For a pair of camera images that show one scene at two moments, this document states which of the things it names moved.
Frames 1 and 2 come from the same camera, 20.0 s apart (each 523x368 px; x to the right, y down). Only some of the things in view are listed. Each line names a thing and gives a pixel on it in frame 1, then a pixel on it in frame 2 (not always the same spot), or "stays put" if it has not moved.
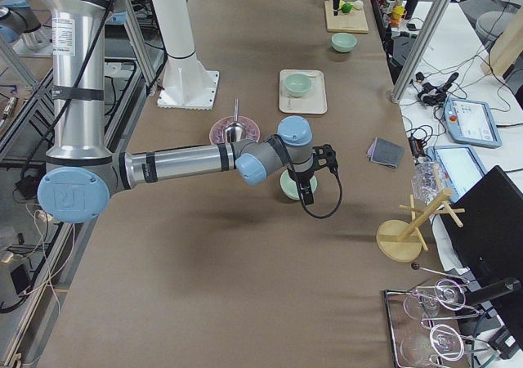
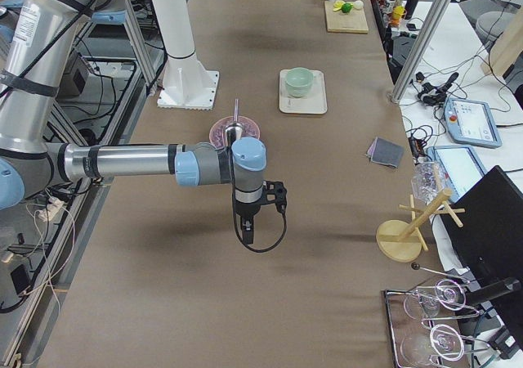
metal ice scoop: [234, 131] stays put
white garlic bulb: [358, 4] stays put
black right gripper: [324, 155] to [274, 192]
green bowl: [343, 42] to [298, 88]
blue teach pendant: [471, 122] stays put
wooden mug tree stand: [401, 241] stays put
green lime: [346, 7] stays put
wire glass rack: [426, 324] stays put
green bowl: [288, 186] to [297, 80]
